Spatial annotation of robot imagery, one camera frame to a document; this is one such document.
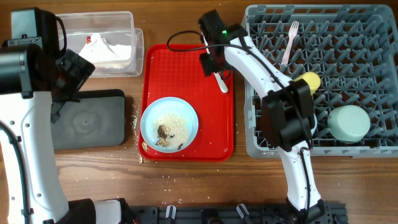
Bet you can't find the black plastic bin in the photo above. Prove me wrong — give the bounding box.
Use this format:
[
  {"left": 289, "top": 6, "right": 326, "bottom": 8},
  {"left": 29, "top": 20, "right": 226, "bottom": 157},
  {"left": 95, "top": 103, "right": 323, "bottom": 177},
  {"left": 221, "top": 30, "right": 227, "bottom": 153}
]
[{"left": 51, "top": 89, "right": 126, "bottom": 150}]

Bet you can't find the black mounting rail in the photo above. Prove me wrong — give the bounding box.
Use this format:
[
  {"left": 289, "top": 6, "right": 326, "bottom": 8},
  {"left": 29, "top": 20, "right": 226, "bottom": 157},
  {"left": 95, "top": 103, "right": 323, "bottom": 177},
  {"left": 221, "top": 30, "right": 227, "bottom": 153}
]
[{"left": 124, "top": 202, "right": 348, "bottom": 224}]

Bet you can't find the white plastic spoon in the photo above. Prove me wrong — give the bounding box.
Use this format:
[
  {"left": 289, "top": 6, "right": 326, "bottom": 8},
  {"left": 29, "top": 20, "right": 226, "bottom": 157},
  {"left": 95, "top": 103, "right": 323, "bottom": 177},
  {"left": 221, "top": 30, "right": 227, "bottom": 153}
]
[{"left": 203, "top": 35, "right": 228, "bottom": 93}]

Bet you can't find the green bowl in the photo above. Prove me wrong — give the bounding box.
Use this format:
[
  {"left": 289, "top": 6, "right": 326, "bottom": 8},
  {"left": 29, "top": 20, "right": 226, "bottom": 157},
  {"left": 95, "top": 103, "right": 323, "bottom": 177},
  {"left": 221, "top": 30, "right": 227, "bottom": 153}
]
[{"left": 327, "top": 105, "right": 371, "bottom": 143}]

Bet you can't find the red serving tray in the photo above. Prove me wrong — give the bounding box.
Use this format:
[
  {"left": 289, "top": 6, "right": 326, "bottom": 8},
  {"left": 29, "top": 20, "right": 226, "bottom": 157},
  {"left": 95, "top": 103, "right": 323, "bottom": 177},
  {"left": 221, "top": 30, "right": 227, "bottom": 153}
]
[{"left": 138, "top": 44, "right": 235, "bottom": 162}]

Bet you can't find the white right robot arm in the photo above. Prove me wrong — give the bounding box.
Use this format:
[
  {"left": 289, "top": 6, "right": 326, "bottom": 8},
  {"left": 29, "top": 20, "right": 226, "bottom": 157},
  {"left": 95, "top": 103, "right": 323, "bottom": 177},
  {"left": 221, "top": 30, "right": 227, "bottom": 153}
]
[{"left": 198, "top": 10, "right": 325, "bottom": 223}]

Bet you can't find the light blue plate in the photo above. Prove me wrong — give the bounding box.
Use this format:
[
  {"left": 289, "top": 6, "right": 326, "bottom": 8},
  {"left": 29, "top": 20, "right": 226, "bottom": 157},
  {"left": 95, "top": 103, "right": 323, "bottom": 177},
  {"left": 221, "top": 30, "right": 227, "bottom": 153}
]
[{"left": 140, "top": 97, "right": 199, "bottom": 154}]

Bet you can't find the yellow cup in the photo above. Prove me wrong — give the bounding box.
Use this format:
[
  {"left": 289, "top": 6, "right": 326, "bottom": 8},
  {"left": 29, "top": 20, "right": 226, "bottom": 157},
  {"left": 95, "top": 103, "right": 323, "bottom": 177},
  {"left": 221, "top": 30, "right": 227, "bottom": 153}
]
[{"left": 294, "top": 72, "right": 321, "bottom": 95}]

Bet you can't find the grey dishwasher rack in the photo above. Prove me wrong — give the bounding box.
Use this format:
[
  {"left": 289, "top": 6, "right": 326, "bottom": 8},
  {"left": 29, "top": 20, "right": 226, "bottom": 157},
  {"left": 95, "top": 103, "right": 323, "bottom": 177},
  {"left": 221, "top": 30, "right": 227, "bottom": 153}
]
[{"left": 241, "top": 4, "right": 397, "bottom": 158}]

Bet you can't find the clear plastic bin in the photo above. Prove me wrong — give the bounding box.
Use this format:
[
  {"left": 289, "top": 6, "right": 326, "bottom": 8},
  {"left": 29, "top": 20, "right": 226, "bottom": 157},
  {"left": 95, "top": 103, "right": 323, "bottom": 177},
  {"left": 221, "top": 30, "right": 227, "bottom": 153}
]
[{"left": 58, "top": 11, "right": 144, "bottom": 78}]

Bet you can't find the white plastic fork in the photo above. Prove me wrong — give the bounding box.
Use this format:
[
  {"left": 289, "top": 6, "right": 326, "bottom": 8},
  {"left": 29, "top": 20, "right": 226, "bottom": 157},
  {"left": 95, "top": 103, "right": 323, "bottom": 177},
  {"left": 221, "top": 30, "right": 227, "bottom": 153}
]
[{"left": 281, "top": 21, "right": 299, "bottom": 65}]

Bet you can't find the white napkin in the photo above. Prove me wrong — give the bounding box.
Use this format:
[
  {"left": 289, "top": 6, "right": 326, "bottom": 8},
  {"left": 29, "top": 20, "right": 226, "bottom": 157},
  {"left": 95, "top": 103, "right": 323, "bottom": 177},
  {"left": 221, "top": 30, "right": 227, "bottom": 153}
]
[{"left": 79, "top": 33, "right": 132, "bottom": 69}]

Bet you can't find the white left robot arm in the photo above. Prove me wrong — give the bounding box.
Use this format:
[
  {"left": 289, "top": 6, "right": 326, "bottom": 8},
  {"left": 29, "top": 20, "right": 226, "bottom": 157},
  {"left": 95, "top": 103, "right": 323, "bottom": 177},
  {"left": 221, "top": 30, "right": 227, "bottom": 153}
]
[{"left": 1, "top": 7, "right": 137, "bottom": 223}]

